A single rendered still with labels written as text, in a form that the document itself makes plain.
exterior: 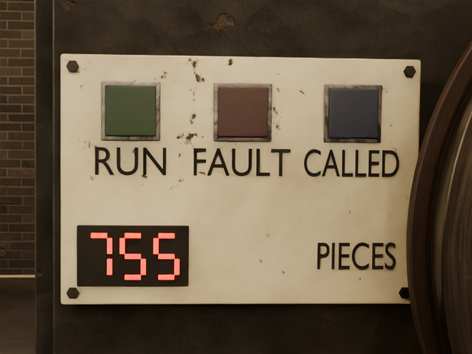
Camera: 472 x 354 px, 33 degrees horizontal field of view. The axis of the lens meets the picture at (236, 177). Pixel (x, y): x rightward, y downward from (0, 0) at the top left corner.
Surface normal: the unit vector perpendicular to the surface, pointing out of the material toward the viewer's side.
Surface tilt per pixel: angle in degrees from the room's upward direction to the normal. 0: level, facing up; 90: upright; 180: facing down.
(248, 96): 90
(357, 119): 90
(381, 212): 90
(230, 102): 90
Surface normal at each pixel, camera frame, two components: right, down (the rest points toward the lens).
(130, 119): 0.06, 0.05
